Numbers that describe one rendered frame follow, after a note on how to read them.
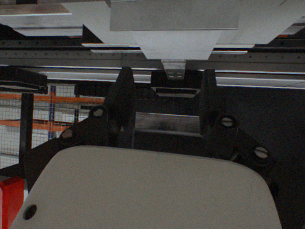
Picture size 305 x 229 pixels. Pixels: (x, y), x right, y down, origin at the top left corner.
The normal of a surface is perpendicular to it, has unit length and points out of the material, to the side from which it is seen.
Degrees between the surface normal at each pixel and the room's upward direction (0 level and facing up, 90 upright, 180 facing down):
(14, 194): 91
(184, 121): 90
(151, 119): 90
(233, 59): 90
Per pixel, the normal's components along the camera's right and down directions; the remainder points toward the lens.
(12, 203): 0.99, 0.05
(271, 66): -0.16, 0.01
